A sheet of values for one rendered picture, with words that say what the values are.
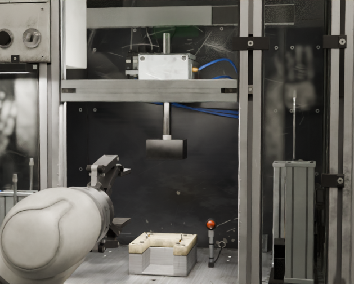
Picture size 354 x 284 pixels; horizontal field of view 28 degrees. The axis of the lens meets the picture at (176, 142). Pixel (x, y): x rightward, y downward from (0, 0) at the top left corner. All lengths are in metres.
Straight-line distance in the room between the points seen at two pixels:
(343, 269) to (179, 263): 0.36
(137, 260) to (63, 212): 0.73
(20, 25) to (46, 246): 0.75
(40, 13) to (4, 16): 0.08
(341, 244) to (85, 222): 0.67
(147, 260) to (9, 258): 0.81
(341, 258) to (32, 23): 0.78
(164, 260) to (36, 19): 0.61
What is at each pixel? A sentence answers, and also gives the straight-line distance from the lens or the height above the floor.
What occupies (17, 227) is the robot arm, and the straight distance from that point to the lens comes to 0.84.
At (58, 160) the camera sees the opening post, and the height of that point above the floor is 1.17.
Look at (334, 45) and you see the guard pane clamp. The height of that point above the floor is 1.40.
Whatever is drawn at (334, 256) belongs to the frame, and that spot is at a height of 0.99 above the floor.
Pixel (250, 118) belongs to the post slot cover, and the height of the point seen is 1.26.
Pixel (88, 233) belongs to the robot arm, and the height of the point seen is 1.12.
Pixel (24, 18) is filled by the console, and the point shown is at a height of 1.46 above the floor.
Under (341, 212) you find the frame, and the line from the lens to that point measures 1.42.
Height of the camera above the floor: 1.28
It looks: 3 degrees down
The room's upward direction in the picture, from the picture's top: straight up
